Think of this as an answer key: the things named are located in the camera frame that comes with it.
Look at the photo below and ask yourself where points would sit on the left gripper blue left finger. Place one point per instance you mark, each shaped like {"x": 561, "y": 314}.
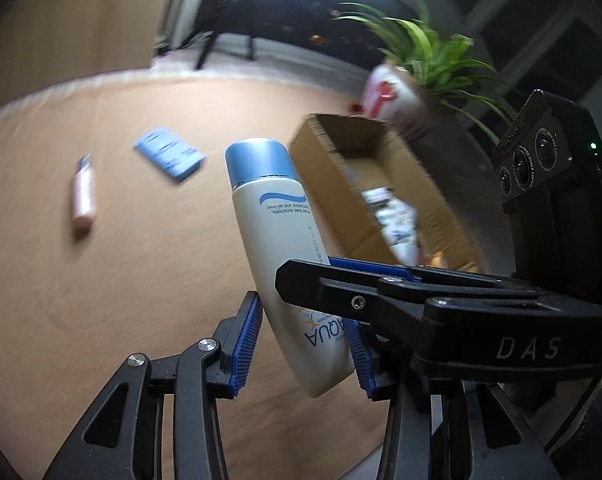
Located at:
{"x": 242, "y": 340}

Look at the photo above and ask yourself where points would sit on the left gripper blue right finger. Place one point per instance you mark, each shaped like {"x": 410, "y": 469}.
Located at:
{"x": 363, "y": 359}

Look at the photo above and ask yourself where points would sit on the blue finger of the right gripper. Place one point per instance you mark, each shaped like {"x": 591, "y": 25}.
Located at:
{"x": 380, "y": 301}
{"x": 383, "y": 269}

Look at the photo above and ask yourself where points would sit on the patterned tissue pack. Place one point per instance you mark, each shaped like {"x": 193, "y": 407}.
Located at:
{"x": 398, "y": 224}

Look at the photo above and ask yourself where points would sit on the white sunscreen bottle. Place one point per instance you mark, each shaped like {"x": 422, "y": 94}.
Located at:
{"x": 276, "y": 225}

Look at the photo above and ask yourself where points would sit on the dragon keychain figurine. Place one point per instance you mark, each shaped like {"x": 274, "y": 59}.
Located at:
{"x": 435, "y": 260}

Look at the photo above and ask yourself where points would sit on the patterned lighter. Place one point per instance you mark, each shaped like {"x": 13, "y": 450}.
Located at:
{"x": 377, "y": 196}

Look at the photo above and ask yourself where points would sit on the cardboard box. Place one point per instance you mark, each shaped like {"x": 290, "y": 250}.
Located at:
{"x": 342, "y": 160}

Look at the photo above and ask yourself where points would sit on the white red flower pot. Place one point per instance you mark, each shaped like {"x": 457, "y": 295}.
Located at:
{"x": 392, "y": 95}

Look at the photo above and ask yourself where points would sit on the blue patterned card box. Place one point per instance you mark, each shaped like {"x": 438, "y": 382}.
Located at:
{"x": 170, "y": 153}

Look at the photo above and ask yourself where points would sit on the spider plant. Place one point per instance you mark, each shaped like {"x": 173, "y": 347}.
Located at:
{"x": 440, "y": 66}

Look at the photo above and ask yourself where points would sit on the small pink bottle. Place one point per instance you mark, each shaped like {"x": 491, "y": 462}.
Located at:
{"x": 83, "y": 205}

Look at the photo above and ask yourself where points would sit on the large plywood board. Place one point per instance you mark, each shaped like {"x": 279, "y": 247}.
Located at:
{"x": 45, "y": 42}

